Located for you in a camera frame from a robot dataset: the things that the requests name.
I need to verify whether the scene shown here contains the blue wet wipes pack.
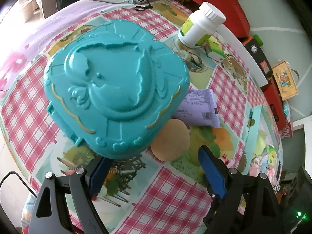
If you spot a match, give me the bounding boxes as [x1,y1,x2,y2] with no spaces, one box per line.
[283,101,292,122]

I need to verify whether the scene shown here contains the yellow bag with brown handle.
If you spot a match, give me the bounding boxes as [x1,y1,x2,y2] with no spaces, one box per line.
[271,61,300,101]

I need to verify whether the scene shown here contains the small black scissors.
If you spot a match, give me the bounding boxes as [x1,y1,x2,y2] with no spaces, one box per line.
[135,1,153,11]

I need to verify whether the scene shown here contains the red box with handle slot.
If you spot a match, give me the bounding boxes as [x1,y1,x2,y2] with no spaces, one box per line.
[262,80,287,133]

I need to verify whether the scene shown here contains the white pill bottle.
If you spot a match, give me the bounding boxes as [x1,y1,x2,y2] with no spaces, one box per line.
[178,2,226,49]

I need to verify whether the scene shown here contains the purple paper packet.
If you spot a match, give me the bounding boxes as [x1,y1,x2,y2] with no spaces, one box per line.
[174,89,221,129]

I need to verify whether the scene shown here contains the white board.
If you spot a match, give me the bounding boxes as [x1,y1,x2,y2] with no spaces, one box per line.
[214,23,267,87]

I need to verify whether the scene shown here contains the black white patterned scrunchie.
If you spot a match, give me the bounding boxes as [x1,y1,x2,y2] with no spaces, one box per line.
[270,184,284,198]

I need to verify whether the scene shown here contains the green white small box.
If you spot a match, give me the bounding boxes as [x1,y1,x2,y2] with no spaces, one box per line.
[204,40,226,62]

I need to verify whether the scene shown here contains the teal plastic case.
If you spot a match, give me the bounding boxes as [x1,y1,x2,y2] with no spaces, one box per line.
[44,19,191,158]

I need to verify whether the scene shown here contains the black device with orange label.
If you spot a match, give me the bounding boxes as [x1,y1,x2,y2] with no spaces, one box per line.
[244,35,273,80]

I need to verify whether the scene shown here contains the black cable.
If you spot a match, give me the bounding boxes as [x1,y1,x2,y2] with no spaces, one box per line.
[0,171,37,198]

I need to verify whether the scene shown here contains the red cardboard box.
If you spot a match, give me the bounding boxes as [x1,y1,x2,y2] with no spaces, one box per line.
[171,0,250,38]

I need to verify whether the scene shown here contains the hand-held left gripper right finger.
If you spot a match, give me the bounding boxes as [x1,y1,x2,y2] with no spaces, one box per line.
[198,145,285,234]

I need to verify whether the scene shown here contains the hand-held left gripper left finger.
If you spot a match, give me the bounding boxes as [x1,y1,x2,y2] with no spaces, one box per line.
[28,155,115,234]

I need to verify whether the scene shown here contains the white tray with teal rim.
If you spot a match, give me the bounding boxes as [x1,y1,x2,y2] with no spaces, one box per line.
[244,106,283,183]

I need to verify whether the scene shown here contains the round tan coaster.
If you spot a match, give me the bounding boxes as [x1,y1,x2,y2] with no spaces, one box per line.
[150,119,190,161]

